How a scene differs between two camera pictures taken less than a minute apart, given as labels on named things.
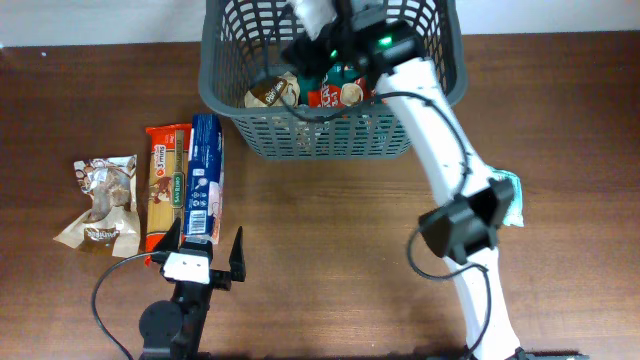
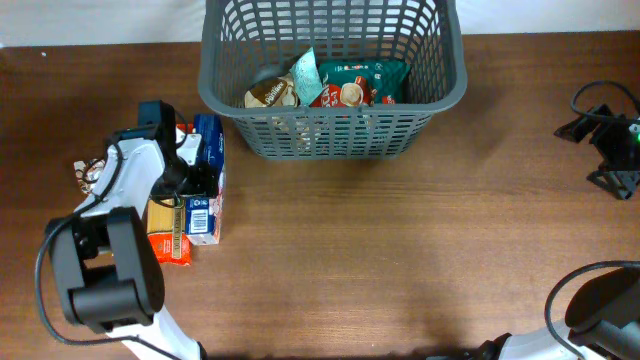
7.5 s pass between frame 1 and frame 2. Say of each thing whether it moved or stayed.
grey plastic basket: stayed
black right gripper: moved
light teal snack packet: moved
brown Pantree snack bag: stayed
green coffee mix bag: stayed
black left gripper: moved
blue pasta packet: stayed
